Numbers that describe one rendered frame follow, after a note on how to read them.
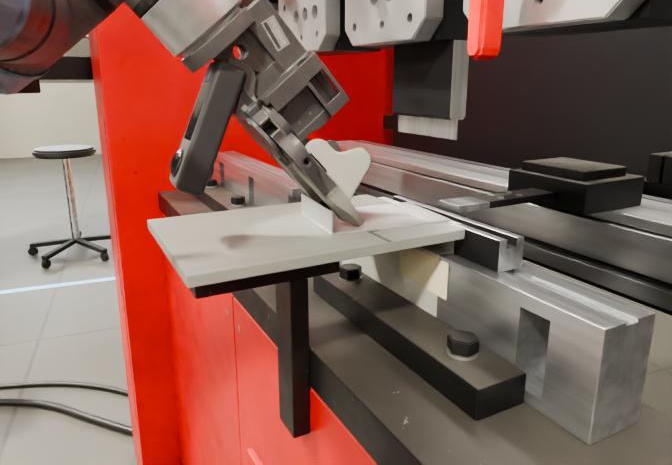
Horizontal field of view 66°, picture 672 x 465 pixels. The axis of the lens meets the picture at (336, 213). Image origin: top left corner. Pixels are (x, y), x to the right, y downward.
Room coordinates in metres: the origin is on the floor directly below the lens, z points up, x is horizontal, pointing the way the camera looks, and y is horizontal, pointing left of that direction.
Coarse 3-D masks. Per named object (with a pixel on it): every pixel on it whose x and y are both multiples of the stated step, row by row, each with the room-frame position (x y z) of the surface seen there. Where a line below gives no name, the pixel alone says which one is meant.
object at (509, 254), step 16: (432, 208) 0.56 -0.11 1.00; (464, 224) 0.51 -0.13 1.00; (480, 224) 0.50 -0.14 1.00; (464, 240) 0.48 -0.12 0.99; (480, 240) 0.46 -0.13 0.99; (496, 240) 0.45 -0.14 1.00; (512, 240) 0.46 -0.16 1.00; (464, 256) 0.48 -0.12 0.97; (480, 256) 0.46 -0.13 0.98; (496, 256) 0.44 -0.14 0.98; (512, 256) 0.45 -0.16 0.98
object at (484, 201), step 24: (528, 168) 0.67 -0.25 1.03; (552, 168) 0.64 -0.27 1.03; (576, 168) 0.62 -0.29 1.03; (600, 168) 0.62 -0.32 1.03; (624, 168) 0.64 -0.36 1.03; (504, 192) 0.62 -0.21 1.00; (528, 192) 0.62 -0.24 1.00; (552, 192) 0.62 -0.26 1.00; (576, 192) 0.60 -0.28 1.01; (600, 192) 0.60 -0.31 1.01; (624, 192) 0.62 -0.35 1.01
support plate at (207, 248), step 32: (160, 224) 0.50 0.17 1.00; (192, 224) 0.50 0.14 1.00; (224, 224) 0.50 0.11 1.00; (256, 224) 0.50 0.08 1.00; (288, 224) 0.50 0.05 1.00; (448, 224) 0.50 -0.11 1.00; (192, 256) 0.40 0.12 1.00; (224, 256) 0.40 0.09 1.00; (256, 256) 0.40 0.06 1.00; (288, 256) 0.40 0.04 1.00; (320, 256) 0.41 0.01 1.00; (352, 256) 0.42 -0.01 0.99
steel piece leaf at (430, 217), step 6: (390, 204) 0.57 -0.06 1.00; (396, 204) 0.57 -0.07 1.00; (402, 204) 0.57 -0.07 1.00; (408, 204) 0.57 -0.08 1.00; (414, 204) 0.57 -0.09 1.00; (402, 210) 0.55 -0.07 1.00; (408, 210) 0.54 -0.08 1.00; (414, 210) 0.54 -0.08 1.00; (420, 210) 0.54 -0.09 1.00; (426, 210) 0.54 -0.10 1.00; (420, 216) 0.52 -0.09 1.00; (426, 216) 0.52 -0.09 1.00; (432, 216) 0.52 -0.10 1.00; (438, 216) 0.52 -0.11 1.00; (432, 222) 0.50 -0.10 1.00; (438, 222) 0.50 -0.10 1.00
